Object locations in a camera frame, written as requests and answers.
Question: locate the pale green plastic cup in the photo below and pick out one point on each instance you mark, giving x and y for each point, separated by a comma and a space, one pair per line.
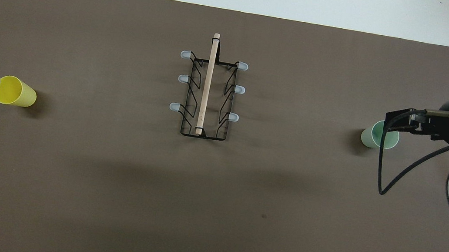
368, 137

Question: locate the brown table mat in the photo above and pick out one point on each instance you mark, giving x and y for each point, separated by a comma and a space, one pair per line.
109, 197

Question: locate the yellow plastic cup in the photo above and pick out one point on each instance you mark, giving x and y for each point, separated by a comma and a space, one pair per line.
20, 93

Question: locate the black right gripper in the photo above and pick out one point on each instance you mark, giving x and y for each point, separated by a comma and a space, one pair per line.
448, 129

